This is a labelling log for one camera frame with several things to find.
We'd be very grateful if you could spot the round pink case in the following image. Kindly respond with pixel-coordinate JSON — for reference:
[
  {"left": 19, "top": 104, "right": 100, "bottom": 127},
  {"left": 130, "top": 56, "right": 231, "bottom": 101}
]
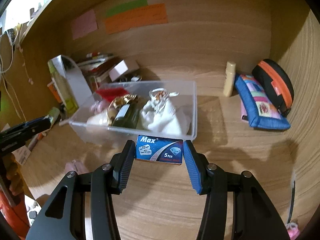
[{"left": 65, "top": 160, "right": 89, "bottom": 174}]

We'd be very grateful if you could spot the pink cable bundle bag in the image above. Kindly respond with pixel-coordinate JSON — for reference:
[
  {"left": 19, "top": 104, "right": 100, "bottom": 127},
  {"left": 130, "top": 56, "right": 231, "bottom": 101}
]
[{"left": 90, "top": 100, "right": 109, "bottom": 114}]

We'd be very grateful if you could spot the gold organza bag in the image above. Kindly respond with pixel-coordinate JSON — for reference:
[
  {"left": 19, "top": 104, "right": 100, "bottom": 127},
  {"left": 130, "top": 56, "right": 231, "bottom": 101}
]
[{"left": 106, "top": 94, "right": 139, "bottom": 126}]

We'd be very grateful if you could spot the blue Max blade box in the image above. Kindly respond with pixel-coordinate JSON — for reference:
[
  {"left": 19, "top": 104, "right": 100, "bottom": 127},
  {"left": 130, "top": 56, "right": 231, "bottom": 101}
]
[{"left": 135, "top": 135, "right": 183, "bottom": 165}]

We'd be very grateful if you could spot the white drawstring pouch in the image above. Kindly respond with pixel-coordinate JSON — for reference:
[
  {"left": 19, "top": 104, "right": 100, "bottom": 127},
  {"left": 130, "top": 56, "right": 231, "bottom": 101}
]
[{"left": 139, "top": 88, "right": 191, "bottom": 135}]

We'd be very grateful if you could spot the left hand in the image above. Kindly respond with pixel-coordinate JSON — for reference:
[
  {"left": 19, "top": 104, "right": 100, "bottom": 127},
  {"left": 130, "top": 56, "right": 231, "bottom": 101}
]
[{"left": 7, "top": 153, "right": 23, "bottom": 196}]

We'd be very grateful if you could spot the orange green tube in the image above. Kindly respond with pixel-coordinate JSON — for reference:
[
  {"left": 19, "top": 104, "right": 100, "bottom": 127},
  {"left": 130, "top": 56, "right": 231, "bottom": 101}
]
[{"left": 47, "top": 107, "right": 60, "bottom": 127}]

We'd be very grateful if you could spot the orange book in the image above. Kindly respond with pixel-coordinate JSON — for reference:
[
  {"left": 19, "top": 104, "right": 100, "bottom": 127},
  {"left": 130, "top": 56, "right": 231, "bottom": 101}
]
[{"left": 47, "top": 81, "right": 62, "bottom": 103}]

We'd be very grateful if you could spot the yellow green book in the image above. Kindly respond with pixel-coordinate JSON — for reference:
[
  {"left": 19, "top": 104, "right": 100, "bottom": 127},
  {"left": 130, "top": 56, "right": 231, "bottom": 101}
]
[{"left": 48, "top": 55, "right": 78, "bottom": 116}]

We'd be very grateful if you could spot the white magazine file holder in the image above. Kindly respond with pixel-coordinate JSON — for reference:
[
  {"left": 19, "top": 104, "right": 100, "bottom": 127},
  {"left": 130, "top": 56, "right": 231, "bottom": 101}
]
[{"left": 48, "top": 55, "right": 92, "bottom": 107}]

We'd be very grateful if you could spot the clear plastic storage bin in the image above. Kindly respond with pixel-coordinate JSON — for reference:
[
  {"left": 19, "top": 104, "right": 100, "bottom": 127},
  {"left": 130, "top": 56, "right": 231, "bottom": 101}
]
[{"left": 69, "top": 80, "right": 197, "bottom": 146}]

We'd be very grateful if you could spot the blue patchwork pouch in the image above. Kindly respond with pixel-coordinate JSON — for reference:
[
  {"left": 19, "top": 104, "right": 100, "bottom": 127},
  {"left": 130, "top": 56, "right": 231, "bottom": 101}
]
[{"left": 234, "top": 74, "right": 291, "bottom": 131}]

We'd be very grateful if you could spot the stack of books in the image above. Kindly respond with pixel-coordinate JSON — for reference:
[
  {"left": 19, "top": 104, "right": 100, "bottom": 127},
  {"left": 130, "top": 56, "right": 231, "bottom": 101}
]
[{"left": 76, "top": 54, "right": 121, "bottom": 92}]

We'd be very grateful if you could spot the wooden shelf board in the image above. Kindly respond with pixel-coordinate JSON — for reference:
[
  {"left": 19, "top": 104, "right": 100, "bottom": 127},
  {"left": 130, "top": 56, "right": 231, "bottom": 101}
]
[{"left": 15, "top": 0, "right": 106, "bottom": 46}]

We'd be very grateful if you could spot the small white pink box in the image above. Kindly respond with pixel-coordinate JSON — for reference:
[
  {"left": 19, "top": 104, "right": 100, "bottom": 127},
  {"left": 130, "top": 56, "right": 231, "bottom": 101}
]
[{"left": 108, "top": 60, "right": 139, "bottom": 82}]

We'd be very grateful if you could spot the pink sticky note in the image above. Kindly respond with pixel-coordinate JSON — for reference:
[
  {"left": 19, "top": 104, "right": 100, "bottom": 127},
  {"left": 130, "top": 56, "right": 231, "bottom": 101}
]
[{"left": 71, "top": 9, "right": 98, "bottom": 40}]

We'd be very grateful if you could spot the black orange zip case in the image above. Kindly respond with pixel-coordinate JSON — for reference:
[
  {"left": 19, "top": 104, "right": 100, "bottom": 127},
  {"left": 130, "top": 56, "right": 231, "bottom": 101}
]
[{"left": 252, "top": 59, "right": 295, "bottom": 118}]

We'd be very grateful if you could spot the cream lotion bottle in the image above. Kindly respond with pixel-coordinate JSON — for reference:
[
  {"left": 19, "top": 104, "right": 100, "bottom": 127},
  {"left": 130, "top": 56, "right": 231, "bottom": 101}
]
[{"left": 223, "top": 61, "right": 236, "bottom": 97}]

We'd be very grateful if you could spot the green sticky note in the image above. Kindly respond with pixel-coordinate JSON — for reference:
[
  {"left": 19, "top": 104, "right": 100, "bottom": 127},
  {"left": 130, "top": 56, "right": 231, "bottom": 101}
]
[{"left": 105, "top": 0, "right": 148, "bottom": 17}]

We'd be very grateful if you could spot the orange sticky note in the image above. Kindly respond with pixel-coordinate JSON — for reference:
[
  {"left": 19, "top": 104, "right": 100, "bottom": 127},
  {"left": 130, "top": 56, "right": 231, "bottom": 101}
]
[{"left": 105, "top": 3, "right": 168, "bottom": 34}]

